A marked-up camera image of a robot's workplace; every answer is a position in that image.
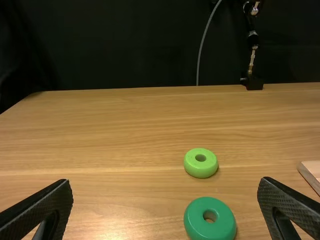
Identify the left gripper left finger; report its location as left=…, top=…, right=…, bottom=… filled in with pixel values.
left=0, top=178, right=74, bottom=240

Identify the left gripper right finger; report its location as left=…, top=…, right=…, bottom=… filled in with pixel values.
left=256, top=176, right=320, bottom=240

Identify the wooden peg base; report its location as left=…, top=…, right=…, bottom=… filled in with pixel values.
left=296, top=160, right=320, bottom=197

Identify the black clamp stand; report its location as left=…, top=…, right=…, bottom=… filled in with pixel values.
left=239, top=0, right=265, bottom=91

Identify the dark green ring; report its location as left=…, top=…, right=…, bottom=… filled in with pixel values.
left=183, top=196, right=237, bottom=240

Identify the light green ring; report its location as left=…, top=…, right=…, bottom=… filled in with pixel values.
left=183, top=147, right=219, bottom=179

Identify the grey cable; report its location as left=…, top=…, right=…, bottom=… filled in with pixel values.
left=196, top=0, right=223, bottom=87

